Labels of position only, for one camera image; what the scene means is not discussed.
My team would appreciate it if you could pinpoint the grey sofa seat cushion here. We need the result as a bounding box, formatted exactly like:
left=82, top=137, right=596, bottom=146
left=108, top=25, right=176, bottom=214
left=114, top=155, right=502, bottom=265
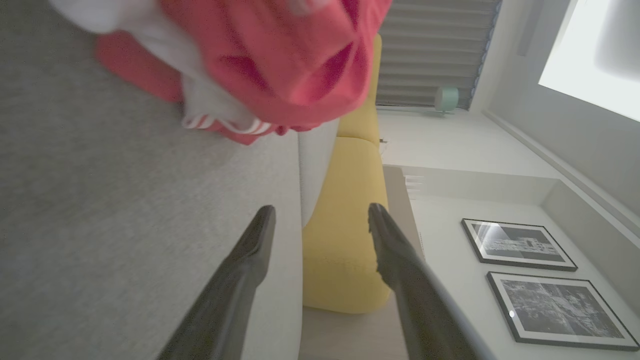
left=298, top=117, right=342, bottom=229

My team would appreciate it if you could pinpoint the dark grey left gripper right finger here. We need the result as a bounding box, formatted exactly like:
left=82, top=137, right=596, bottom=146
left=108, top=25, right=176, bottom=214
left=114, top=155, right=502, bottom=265
left=368, top=203, right=493, bottom=360

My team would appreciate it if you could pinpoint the yellow sofa back cushion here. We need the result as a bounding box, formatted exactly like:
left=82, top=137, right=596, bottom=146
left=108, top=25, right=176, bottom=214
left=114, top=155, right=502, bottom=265
left=302, top=135, right=392, bottom=315
left=337, top=32, right=384, bottom=147

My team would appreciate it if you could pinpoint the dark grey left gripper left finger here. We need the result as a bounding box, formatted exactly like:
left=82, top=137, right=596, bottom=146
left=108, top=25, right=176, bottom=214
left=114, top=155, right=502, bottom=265
left=157, top=205, right=277, bottom=360

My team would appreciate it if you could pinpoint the grey pleated curtain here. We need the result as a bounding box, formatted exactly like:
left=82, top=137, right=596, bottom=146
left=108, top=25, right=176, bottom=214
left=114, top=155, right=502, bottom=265
left=375, top=0, right=502, bottom=111

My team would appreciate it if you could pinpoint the white ceiling light panel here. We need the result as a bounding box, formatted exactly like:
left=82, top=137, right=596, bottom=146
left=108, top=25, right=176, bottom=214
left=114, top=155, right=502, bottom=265
left=537, top=0, right=640, bottom=123

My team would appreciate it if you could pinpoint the black framed monochrome picture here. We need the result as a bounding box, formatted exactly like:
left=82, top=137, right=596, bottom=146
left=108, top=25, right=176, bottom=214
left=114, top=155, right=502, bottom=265
left=486, top=271, right=640, bottom=351
left=461, top=218, right=579, bottom=272

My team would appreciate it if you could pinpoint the mint green small lamp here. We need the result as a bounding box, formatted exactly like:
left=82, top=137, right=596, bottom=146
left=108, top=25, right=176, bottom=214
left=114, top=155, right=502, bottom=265
left=433, top=86, right=460, bottom=116

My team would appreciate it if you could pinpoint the red white basketball jersey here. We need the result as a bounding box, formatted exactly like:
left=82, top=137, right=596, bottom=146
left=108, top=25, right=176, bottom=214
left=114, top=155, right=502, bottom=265
left=48, top=0, right=326, bottom=147

